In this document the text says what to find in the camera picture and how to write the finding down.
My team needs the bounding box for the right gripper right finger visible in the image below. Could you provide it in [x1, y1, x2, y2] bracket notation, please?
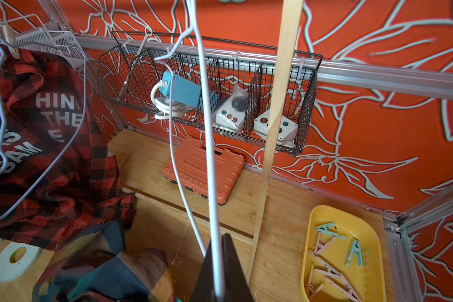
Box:
[222, 234, 254, 302]

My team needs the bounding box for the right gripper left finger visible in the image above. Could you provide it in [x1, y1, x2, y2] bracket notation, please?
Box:
[190, 244, 215, 302]

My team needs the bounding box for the white wire hanger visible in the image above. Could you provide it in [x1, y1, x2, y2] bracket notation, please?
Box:
[0, 40, 87, 221]
[154, 0, 227, 299]

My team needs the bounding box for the dark plaid shirt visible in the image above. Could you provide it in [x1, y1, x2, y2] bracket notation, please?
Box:
[31, 222, 176, 301]

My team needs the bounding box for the red black plaid shirt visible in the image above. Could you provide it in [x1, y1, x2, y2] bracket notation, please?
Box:
[0, 50, 135, 250]

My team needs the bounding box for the beige clothespin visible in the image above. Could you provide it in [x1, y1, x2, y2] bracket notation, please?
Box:
[1, 24, 20, 60]

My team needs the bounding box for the mint green clothespin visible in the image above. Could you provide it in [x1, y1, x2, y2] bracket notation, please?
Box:
[315, 222, 347, 239]

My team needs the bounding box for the yellow plastic tray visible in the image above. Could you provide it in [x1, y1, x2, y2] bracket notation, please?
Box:
[300, 205, 387, 301]

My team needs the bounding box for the red brown box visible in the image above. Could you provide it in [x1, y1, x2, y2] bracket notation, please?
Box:
[174, 137, 245, 205]

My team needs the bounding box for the white dotted box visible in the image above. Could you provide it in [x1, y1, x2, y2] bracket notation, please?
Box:
[253, 109, 299, 148]

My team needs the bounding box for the white tape roll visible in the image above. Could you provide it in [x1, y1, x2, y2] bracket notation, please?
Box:
[0, 242, 42, 283]

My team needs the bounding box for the wooden hanging rack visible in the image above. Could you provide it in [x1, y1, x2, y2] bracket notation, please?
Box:
[120, 0, 305, 286]

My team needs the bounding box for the black wire basket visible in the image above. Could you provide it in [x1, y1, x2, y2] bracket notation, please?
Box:
[96, 44, 323, 156]

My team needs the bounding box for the teal charger with cable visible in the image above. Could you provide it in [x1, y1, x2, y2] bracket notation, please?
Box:
[150, 71, 201, 120]

